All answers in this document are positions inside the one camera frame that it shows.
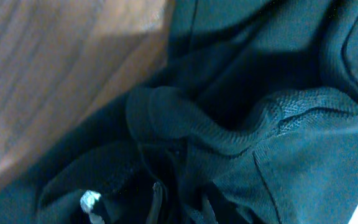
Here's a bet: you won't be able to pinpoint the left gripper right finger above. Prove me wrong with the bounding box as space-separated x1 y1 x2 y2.
201 195 218 224

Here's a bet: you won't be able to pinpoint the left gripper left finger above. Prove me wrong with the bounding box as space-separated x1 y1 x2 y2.
146 182 163 224

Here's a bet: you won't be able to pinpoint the black polo shirt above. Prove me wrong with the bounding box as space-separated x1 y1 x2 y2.
0 1 358 223

